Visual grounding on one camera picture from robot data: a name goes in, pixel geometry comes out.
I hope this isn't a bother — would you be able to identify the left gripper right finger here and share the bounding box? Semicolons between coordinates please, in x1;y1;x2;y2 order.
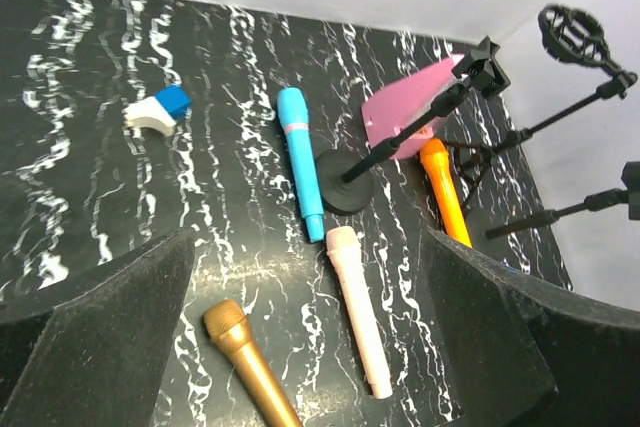
422;229;639;426

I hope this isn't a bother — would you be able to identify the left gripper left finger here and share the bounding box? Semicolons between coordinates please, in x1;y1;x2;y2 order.
1;229;195;426

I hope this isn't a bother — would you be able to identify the gold microphone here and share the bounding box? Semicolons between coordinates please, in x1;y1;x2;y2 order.
203;299;303;426

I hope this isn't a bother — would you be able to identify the blue microphone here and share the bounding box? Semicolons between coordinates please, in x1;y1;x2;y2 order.
276;87;325;242

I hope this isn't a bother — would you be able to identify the shock-mount tripod mic stand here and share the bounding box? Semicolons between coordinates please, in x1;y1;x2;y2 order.
444;3;639;208

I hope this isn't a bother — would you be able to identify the black round-base mic stand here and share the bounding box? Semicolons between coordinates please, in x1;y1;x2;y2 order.
316;37;510;216

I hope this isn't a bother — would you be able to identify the pink microphone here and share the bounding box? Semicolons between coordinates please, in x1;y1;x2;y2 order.
326;226;393;400

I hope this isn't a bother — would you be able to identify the orange microphone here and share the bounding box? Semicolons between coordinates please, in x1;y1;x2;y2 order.
419;138;473;248

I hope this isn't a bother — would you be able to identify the blue and white block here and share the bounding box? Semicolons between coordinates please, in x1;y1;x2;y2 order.
123;85;192;137

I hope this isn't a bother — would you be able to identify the pink metronome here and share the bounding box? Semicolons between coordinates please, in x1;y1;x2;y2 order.
361;54;464;160

